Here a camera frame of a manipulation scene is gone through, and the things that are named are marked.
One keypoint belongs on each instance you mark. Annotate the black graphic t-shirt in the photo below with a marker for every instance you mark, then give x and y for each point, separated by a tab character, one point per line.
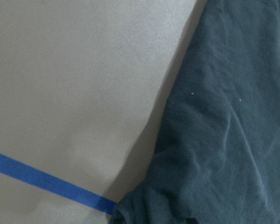
217	155

